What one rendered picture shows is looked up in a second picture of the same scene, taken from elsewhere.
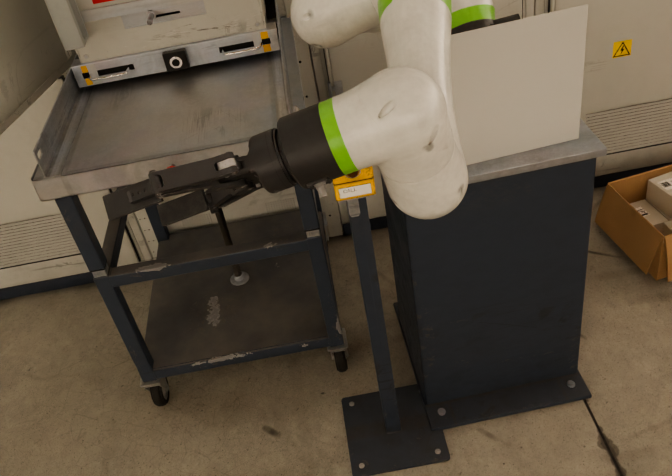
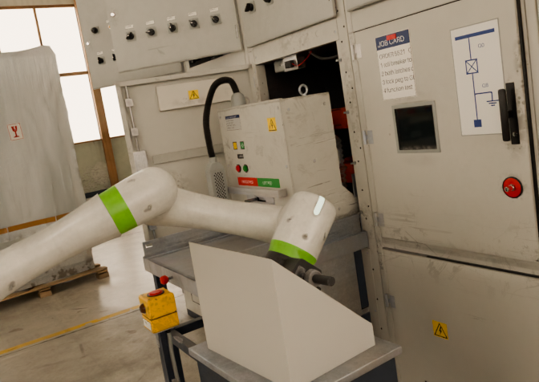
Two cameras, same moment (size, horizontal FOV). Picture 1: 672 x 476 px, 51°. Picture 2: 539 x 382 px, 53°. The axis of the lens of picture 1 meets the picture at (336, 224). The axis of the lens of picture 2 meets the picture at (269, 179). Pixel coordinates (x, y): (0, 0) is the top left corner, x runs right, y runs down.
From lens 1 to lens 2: 169 cm
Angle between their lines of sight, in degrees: 61
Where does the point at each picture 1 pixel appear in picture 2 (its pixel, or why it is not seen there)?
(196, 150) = (176, 273)
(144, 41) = not seen: hidden behind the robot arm
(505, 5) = (523, 287)
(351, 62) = (400, 284)
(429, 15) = (83, 208)
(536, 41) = (247, 275)
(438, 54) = (58, 228)
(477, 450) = not seen: outside the picture
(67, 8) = (211, 181)
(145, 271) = (175, 339)
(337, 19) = not seen: hidden behind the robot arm
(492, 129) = (237, 338)
